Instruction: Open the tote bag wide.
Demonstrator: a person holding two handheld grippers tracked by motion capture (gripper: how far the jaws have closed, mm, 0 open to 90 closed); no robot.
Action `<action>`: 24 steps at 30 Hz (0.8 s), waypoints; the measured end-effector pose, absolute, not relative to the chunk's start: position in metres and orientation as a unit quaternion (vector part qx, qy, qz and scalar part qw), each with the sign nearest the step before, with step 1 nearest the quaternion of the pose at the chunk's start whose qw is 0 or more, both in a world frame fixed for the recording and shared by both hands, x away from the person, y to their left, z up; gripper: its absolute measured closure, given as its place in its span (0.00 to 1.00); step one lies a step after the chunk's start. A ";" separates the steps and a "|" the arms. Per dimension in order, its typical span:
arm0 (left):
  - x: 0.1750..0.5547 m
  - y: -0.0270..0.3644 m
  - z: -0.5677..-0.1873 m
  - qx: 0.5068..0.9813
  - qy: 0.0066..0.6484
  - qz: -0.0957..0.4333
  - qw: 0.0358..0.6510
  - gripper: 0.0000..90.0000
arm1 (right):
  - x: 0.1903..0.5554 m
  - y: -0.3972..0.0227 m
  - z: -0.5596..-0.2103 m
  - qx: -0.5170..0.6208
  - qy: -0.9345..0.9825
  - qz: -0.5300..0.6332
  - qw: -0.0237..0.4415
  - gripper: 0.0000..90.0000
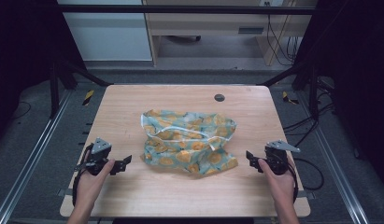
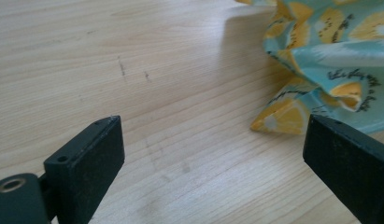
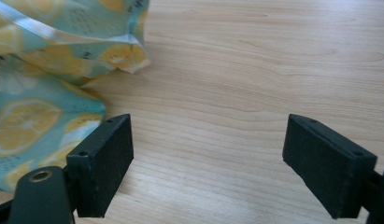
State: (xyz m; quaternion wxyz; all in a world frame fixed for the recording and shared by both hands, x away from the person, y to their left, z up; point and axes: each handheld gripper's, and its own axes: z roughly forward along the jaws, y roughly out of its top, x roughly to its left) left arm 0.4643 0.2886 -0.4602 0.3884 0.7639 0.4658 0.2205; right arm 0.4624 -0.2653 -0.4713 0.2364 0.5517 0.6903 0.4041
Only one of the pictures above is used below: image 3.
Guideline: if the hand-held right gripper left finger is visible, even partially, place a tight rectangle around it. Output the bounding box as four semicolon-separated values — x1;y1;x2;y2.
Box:
65;113;135;218

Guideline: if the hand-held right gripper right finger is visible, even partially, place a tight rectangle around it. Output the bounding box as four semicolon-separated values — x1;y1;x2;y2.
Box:
281;113;378;220

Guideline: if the lemon print teal bag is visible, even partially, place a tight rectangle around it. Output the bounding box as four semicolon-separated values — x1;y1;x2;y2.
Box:
0;0;151;192

